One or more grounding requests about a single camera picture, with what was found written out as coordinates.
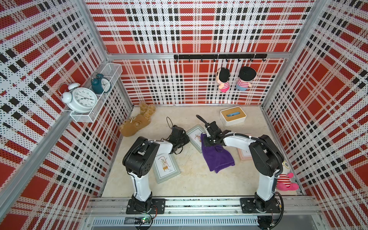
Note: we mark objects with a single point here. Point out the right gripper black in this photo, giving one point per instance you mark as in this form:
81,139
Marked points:
207,144

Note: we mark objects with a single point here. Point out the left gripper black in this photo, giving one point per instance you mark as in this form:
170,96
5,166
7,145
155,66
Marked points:
186,139

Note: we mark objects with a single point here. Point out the green picture frame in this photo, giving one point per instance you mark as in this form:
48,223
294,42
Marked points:
194,135
165,167

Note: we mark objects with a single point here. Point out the purple cloth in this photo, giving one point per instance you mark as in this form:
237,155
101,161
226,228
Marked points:
216,157

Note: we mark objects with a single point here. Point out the pink picture frame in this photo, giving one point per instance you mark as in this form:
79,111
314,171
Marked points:
244,155

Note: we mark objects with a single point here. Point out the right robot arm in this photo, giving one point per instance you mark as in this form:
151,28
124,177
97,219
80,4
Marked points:
265,154

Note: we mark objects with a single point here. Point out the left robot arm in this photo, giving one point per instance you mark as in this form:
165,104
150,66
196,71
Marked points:
145,155

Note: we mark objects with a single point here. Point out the white tissue box wooden lid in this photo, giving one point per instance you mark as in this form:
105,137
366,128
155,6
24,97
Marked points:
232,116

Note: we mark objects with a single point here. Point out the brown plush toy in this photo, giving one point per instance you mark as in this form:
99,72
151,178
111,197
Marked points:
132,125

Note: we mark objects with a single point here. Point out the doll with pink clothes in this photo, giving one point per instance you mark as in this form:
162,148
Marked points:
222,79

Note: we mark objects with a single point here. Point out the doll with blue clothes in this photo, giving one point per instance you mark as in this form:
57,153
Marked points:
246,75

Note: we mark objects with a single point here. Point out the white pink plush toy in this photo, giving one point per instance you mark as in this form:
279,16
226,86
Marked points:
284,180

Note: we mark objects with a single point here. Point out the green circuit board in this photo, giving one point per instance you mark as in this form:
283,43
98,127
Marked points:
142,221

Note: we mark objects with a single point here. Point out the teal alarm clock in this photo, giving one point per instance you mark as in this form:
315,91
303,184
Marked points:
100,84

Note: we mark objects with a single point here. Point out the white alarm clock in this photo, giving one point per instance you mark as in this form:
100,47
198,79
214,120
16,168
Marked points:
79,99

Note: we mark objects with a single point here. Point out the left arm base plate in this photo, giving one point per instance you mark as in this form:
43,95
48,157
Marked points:
151,206

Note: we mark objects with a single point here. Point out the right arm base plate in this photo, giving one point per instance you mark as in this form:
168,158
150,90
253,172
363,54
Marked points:
257,205

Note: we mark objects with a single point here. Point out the black hook rail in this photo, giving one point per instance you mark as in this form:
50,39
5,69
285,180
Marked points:
219,56

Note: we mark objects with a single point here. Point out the white wire shelf basket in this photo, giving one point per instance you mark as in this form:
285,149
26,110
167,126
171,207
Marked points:
112,72

